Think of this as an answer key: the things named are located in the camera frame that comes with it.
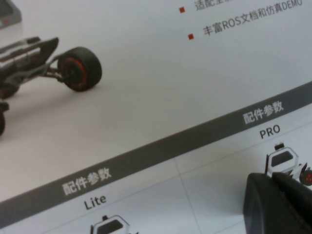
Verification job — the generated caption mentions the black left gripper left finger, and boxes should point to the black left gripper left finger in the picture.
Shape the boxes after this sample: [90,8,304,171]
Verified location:
[243,172,292,234]

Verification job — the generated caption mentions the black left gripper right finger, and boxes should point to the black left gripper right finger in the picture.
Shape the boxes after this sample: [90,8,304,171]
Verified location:
[272,172,312,234]

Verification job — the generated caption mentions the white product catalogue book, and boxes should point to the white product catalogue book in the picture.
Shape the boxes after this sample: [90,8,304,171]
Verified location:
[0,0,312,234]

